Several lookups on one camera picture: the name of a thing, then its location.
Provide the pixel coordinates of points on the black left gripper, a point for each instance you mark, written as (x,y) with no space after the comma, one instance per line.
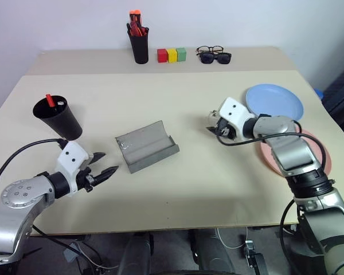
(84,179)

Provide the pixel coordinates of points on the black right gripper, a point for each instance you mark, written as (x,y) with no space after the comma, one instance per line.
(226,130)

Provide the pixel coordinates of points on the clear frame glasses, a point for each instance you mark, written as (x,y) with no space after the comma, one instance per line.
(212,114)

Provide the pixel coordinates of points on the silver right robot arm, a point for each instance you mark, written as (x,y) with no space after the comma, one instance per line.
(295,149)

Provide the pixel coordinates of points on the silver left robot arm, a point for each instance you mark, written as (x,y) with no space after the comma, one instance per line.
(15,209)

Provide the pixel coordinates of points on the wide black plastic cup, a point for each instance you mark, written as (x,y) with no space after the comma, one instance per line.
(64,121)

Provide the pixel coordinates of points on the tall black pen cup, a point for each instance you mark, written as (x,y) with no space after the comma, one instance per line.
(139,48)

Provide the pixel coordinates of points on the dark black case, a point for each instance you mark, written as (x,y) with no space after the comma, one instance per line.
(339,94)

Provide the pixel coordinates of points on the grey metal tray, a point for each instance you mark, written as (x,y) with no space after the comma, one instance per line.
(144,146)

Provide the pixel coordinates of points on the blue plate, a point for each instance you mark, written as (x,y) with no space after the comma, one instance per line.
(272,100)

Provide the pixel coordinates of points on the black sunglasses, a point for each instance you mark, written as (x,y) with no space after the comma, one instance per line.
(207,58)

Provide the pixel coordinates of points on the black marker with silver end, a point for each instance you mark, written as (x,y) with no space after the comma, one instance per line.
(59,104)

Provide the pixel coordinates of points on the green wooden block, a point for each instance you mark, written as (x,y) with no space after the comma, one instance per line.
(181,54)

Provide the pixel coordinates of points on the yellow wooden block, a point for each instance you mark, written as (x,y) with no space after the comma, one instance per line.
(172,56)

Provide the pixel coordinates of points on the red wooden block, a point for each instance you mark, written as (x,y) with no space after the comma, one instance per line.
(161,55)

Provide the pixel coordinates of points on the grey floor plug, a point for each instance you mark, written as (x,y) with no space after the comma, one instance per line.
(71,252)

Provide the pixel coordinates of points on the dark rounded shape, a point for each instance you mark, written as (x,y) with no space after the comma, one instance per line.
(136,253)
(210,255)

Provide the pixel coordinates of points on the small blue object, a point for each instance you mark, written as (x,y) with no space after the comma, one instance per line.
(319,94)

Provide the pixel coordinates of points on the pink plate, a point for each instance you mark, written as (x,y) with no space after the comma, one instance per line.
(326,160)

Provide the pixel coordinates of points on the black table clamp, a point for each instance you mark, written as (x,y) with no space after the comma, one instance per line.
(253,257)

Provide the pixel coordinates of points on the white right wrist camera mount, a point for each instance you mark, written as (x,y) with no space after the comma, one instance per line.
(235,113)

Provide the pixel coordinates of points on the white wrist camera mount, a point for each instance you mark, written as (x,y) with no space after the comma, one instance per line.
(70,156)
(235,113)

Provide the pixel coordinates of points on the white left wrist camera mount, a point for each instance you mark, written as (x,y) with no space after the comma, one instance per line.
(70,156)

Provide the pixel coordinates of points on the brown frame glasses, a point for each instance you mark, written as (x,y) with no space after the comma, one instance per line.
(202,49)

